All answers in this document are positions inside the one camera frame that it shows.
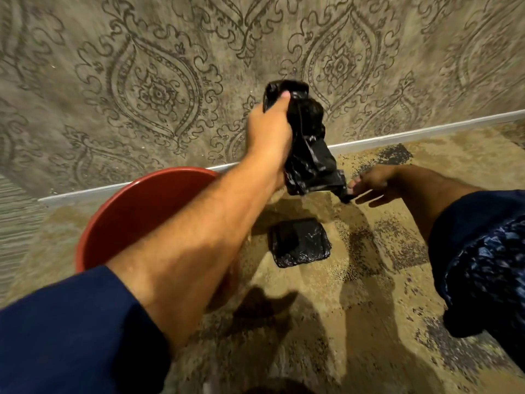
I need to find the person's right forearm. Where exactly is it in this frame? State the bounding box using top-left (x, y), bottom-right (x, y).
top-left (393, 164), bottom-right (486, 244)

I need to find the person's left forearm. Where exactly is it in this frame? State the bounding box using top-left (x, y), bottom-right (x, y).
top-left (106, 149), bottom-right (288, 358)

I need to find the person's right hand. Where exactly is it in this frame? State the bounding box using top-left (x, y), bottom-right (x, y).
top-left (347, 164), bottom-right (405, 206)

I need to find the dark blue patterned shirt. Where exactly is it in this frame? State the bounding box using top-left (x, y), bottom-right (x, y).
top-left (0, 189), bottom-right (525, 394)

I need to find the red plastic bucket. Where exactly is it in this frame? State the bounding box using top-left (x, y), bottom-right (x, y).
top-left (75, 166), bottom-right (243, 312)

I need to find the black plastic bag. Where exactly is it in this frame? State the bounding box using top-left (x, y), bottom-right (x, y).
top-left (262, 79), bottom-right (358, 204)

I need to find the pack of black bags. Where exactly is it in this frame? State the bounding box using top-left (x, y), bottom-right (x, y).
top-left (267, 218), bottom-right (333, 269)

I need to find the person's left hand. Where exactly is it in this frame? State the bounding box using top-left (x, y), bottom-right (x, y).
top-left (245, 92), bottom-right (293, 173)

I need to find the beige patterned rug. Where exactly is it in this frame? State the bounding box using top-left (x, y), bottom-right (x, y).
top-left (0, 118), bottom-right (525, 394)

